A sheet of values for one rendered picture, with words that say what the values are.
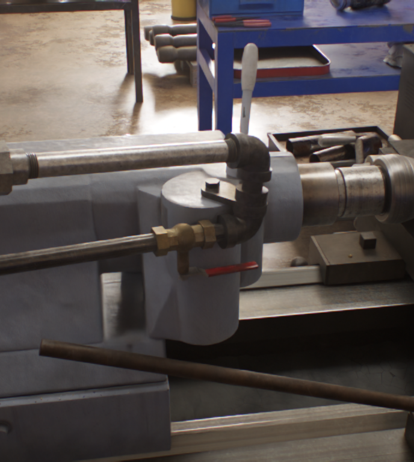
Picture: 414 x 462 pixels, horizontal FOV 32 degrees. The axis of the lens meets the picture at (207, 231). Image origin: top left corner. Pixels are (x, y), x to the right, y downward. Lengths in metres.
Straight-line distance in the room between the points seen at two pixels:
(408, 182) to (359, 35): 1.88
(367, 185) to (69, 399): 0.43
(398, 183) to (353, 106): 3.62
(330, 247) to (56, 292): 0.56
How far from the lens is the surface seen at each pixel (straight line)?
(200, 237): 0.72
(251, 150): 0.70
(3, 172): 0.61
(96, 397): 0.85
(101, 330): 0.84
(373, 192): 0.92
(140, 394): 0.85
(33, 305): 0.84
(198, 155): 0.68
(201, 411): 1.13
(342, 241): 1.26
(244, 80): 0.82
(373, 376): 1.22
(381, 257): 1.23
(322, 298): 1.18
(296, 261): 1.58
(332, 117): 4.34
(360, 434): 0.96
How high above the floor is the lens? 1.50
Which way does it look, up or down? 29 degrees down
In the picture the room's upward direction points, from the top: straight up
